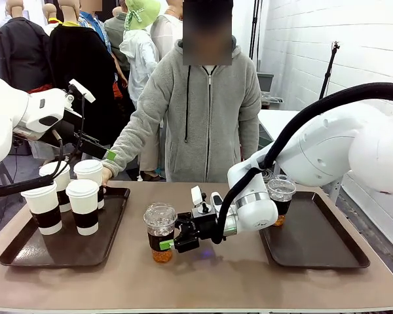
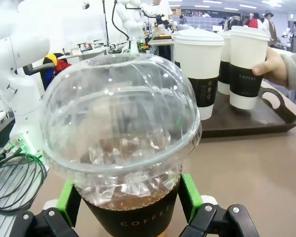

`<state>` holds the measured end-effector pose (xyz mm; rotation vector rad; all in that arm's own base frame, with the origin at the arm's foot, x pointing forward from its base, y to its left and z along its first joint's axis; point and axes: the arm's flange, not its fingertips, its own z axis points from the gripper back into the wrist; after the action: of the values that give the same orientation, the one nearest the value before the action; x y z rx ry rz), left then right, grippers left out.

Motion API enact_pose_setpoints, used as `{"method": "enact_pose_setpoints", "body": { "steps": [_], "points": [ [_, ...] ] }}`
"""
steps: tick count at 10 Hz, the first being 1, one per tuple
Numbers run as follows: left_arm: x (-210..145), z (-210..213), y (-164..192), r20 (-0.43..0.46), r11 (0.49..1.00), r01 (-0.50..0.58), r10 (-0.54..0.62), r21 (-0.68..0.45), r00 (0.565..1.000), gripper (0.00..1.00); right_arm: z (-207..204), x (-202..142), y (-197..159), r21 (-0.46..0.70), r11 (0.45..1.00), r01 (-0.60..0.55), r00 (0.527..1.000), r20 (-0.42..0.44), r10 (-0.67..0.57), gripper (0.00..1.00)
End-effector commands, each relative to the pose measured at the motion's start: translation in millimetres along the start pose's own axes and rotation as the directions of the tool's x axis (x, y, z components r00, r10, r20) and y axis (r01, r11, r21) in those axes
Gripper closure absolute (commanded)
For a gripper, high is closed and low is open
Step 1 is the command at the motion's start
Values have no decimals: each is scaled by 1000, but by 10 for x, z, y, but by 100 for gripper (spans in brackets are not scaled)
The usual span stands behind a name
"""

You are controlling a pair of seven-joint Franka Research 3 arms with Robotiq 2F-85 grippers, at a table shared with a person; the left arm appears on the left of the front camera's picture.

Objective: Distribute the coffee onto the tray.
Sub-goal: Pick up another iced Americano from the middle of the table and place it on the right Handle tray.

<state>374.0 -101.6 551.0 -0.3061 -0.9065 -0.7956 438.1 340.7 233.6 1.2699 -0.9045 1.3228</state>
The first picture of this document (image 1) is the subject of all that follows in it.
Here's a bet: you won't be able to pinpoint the mannequin in white jacket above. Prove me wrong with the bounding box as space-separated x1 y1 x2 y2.
119 28 161 109

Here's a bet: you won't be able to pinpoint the thick black arm hose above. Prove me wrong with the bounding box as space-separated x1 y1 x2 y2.
212 82 393 245
0 173 55 199

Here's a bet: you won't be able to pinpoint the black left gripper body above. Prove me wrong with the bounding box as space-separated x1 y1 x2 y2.
39 109 86 148

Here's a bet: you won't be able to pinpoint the mannequin in black yellow-collared robe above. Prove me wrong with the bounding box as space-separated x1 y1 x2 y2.
48 0 119 147

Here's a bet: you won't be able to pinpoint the black camera tripod stand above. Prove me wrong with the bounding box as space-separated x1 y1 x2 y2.
318 41 341 101

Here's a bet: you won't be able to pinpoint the figure in blue patterned shirt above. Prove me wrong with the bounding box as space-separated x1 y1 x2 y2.
78 0 129 99

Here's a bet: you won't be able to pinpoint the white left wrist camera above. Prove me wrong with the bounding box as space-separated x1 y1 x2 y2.
67 78 96 103

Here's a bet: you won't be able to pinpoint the black upright poles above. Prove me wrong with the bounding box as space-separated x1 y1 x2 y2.
248 0 264 65

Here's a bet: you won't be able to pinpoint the mannequin in olive jacket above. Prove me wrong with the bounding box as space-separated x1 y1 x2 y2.
103 6 132 73

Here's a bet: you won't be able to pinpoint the mannequin with red yellow collar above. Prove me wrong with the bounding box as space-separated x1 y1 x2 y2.
41 3 64 36

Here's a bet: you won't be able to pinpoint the mannequin in dark jacket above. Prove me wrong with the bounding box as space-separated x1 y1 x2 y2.
0 0 52 94

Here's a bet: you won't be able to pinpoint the clear domed iced tea cup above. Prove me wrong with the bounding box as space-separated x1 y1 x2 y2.
267 174 297 228
143 202 178 264

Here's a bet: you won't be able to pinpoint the thick black left arm hose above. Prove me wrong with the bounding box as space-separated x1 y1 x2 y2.
0 173 55 199

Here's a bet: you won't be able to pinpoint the thin black left camera cable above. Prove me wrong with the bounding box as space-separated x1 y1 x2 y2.
50 93 86 179

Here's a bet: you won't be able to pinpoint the person in gray zip hoodie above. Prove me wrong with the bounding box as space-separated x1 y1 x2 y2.
111 35 263 183

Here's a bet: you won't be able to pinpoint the person's left forearm gray sleeve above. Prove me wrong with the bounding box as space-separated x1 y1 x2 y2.
238 120 262 161

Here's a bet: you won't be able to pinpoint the green bucket hat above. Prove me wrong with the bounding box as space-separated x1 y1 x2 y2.
124 0 162 31

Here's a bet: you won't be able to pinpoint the thick black right arm hose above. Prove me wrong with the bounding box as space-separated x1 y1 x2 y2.
212 82 393 245

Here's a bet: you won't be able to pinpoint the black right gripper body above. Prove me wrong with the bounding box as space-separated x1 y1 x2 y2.
173 211 217 254

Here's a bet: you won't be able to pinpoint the brown plastic tray with handle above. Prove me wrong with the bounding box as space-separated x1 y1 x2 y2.
258 191 371 270
0 186 131 268

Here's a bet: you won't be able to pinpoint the person's right forearm gray sleeve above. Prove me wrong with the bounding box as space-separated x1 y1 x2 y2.
111 130 158 178

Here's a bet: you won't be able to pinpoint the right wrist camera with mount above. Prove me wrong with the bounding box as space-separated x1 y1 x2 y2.
190 185 211 215

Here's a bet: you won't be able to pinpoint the grey plastic bin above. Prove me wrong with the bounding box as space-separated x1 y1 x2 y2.
259 72 275 94

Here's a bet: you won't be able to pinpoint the white lidded paper coffee cup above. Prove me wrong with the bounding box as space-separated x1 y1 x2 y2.
73 159 105 211
65 179 100 237
39 160 71 213
20 183 64 236

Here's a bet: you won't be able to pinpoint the person's right hand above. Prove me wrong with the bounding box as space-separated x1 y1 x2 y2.
100 166 114 188

